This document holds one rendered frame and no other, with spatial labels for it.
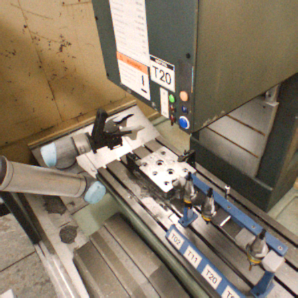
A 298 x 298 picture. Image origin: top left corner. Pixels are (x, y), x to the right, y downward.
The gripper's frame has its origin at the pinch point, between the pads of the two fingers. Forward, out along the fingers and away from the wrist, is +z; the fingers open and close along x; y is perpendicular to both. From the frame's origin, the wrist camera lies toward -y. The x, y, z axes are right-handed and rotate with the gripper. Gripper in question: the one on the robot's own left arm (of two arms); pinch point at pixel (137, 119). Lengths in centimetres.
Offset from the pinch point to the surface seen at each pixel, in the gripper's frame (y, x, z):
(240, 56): -31.7, 32.7, 19.5
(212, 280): 55, 48, 4
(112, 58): -25.7, -0.5, -4.3
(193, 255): 53, 36, 3
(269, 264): 27, 62, 15
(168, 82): -27.7, 27.1, 1.1
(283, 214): 93, 29, 79
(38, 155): 63, -84, -48
